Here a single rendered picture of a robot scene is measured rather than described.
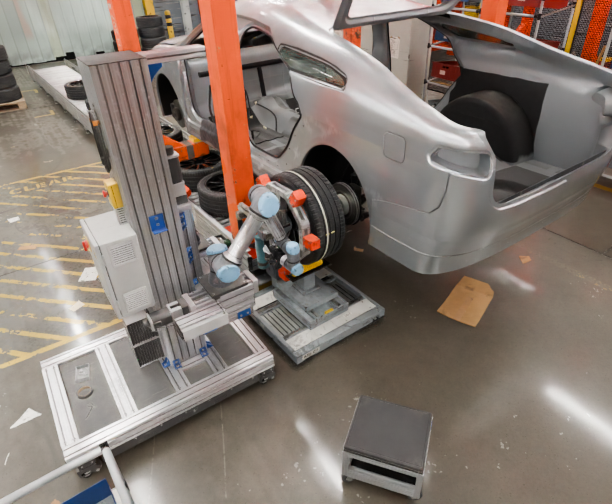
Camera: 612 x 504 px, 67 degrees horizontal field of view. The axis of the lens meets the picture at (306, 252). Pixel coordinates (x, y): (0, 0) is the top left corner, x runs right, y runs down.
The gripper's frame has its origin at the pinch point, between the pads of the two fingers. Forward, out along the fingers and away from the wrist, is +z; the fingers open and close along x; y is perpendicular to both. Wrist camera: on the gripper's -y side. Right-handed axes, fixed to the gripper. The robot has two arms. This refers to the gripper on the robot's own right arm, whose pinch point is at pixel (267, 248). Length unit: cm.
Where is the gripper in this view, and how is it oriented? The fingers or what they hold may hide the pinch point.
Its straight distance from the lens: 292.6
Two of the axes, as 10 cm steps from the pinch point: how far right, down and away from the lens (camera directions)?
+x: -8.1, 3.5, -4.8
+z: -5.9, -4.3, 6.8
